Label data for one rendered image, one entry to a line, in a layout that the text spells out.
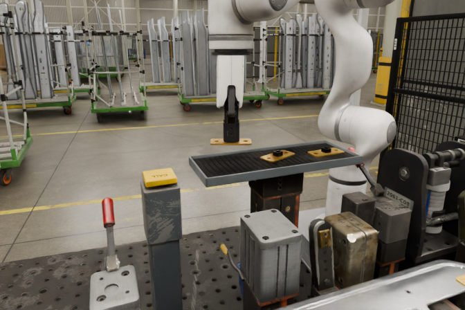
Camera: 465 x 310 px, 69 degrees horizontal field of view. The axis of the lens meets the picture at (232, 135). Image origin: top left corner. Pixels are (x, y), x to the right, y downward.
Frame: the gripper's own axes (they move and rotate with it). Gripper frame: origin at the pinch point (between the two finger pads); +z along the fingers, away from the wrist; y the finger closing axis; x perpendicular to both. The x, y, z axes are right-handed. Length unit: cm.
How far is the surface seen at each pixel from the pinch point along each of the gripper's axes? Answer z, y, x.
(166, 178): 7.9, 6.2, -12.5
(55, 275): 54, -25, -56
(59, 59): 27, -817, -433
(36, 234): 124, -163, -148
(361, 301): 24.0, 20.3, 21.2
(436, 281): 24.0, 15.7, 36.4
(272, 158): 7.7, -4.7, 9.3
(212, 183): 8.4, 7.3, -3.6
